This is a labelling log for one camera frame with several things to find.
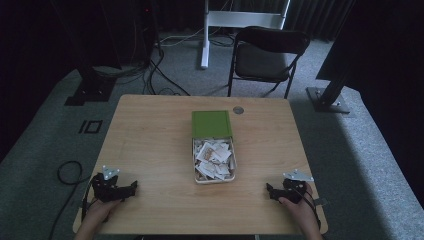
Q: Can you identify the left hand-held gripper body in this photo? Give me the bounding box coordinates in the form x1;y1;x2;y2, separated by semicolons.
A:
89;165;132;204

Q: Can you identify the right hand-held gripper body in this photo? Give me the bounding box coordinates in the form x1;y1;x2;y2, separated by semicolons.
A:
275;169;315;205

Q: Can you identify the white box tray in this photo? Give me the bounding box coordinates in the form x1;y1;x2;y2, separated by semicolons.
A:
191;135;238;185

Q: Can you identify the green box sleeve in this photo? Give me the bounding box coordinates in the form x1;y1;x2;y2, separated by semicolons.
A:
191;110;233;139

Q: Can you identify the person's right hand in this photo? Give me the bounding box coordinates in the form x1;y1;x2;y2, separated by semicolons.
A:
278;184;320;232

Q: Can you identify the person's left hand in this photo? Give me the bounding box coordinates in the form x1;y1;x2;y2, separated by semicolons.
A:
80;198;123;232

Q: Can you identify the pile of white paper packets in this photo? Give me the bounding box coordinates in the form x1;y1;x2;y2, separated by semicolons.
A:
193;138;236;181

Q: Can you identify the black stand with grey base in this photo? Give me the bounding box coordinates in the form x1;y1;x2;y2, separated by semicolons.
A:
305;0;358;115

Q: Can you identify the black stand with flat base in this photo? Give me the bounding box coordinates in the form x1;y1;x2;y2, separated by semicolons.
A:
63;0;123;107

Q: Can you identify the black folding chair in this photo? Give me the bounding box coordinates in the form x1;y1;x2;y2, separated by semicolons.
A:
227;25;311;100

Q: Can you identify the dark curtain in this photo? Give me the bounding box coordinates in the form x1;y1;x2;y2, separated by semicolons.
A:
286;0;355;42

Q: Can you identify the black gripper strap cable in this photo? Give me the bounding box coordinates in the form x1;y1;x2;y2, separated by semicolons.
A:
298;186;329;229

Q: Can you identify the bundle of black floor cables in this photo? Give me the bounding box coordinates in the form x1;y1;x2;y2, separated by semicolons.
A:
93;33;192;98

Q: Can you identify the white floor cable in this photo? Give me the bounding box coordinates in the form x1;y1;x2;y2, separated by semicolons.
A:
159;27;205;48

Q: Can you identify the white metal desk frame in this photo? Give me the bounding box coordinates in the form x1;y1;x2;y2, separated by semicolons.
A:
200;0;291;70

